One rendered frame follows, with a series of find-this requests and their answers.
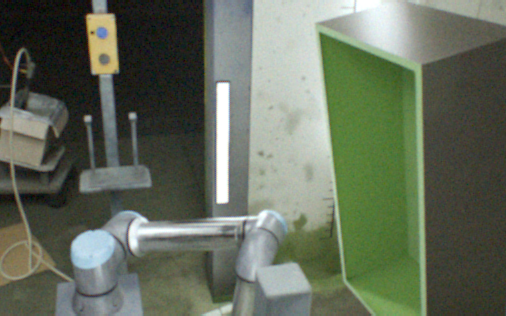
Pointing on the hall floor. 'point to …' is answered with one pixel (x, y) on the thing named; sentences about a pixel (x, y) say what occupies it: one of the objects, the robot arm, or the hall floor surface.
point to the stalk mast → (110, 136)
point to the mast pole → (281, 291)
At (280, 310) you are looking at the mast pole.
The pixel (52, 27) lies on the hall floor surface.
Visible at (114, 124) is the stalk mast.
